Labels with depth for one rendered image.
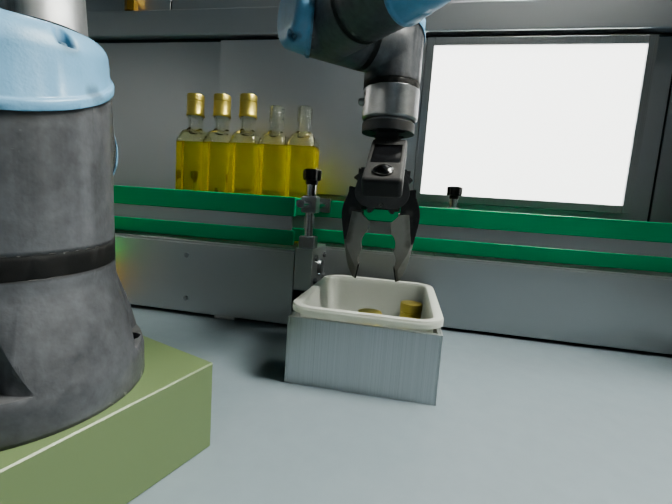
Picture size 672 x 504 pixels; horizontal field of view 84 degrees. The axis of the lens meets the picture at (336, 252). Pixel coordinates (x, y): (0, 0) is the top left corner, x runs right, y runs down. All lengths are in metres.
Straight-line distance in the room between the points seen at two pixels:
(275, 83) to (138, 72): 0.38
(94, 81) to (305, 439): 0.31
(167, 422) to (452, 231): 0.54
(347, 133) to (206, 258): 0.42
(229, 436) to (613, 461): 0.34
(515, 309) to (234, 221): 0.50
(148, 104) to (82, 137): 0.87
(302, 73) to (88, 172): 0.72
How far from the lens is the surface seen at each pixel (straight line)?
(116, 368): 0.29
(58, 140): 0.26
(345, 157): 0.87
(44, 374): 0.27
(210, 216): 0.68
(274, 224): 0.63
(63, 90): 0.26
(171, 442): 0.33
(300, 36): 0.47
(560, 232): 0.73
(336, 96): 0.90
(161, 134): 1.09
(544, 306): 0.72
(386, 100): 0.51
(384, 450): 0.36
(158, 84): 1.12
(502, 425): 0.44
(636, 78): 0.99
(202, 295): 0.68
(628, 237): 0.77
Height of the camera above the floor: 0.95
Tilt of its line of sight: 7 degrees down
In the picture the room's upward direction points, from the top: 4 degrees clockwise
